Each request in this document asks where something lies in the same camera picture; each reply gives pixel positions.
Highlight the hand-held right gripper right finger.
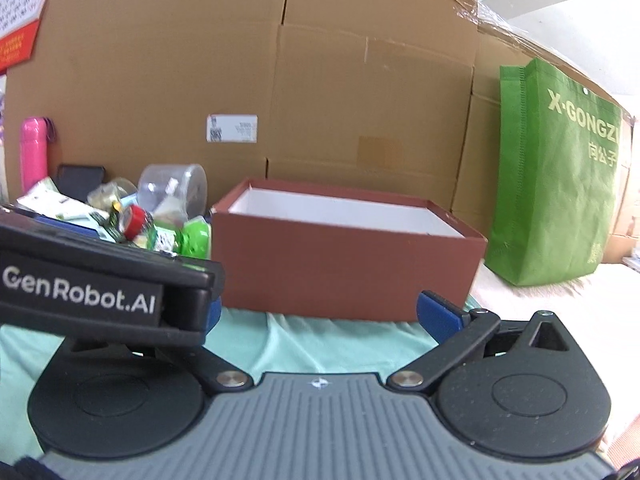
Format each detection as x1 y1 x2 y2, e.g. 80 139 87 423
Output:
387 290 581 391

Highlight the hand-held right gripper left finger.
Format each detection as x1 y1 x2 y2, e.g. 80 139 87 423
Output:
55 297 251 393

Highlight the maroon cardboard storage box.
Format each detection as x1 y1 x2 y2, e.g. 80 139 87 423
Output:
210 177 488 323

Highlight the red tape roll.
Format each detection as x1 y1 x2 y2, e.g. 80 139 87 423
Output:
121 205 156 241

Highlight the green plastic bottle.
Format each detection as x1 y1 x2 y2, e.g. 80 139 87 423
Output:
150 216 213 261

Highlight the crumpled clear wrapper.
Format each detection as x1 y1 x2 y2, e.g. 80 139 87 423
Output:
87 177 138 211

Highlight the white green packet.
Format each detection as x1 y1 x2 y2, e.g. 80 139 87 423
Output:
16 177 110 226

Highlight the mint green cloth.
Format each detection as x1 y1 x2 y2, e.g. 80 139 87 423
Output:
0 285 481 466

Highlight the black pouch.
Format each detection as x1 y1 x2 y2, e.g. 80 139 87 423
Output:
56 163 106 201

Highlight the clear plastic container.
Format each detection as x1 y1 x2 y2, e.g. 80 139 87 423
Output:
137 163 208 221

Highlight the pink water bottle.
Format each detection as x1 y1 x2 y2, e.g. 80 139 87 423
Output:
20 116 55 193

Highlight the green non-woven bag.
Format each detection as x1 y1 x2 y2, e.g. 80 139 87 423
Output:
485 57 626 287

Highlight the white shipping label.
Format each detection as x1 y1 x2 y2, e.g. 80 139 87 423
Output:
206 115 259 143

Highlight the large brown cardboard box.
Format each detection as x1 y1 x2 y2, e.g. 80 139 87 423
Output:
4 0 640 261

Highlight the red wall calendar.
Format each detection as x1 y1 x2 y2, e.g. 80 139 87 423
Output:
0 0 66 73

